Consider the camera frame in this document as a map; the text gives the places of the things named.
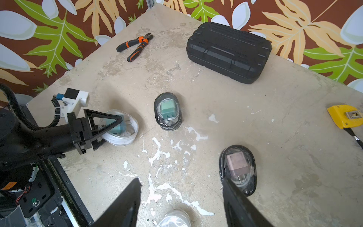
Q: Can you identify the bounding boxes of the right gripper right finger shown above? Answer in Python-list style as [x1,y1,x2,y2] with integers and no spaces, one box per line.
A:
[223,178,272,227]

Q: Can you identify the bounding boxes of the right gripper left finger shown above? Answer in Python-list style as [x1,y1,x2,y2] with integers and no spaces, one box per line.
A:
[92,178,142,227]

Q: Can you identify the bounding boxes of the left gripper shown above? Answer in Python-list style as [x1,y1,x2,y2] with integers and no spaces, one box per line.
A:
[67,109,123,155]

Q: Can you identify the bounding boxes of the pink charger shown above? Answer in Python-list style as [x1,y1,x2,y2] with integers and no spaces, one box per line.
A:
[227,152,251,177]

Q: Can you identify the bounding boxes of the teal charger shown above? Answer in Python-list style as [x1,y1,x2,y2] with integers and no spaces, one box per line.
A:
[105,114,126,135]
[160,99,178,120]

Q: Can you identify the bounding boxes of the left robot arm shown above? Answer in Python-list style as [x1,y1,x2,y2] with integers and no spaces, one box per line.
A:
[1,84,123,172]

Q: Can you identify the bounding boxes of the orange black pliers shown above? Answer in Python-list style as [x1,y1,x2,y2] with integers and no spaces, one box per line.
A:
[116,33,154,63]

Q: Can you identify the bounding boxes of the yellow tape measure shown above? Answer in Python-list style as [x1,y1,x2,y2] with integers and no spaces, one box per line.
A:
[327,105,363,148]

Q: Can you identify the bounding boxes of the black hard case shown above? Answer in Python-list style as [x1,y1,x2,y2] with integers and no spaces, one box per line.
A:
[186,22,272,84]

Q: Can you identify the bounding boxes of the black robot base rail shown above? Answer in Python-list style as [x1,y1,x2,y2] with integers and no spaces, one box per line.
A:
[0,157,95,227]

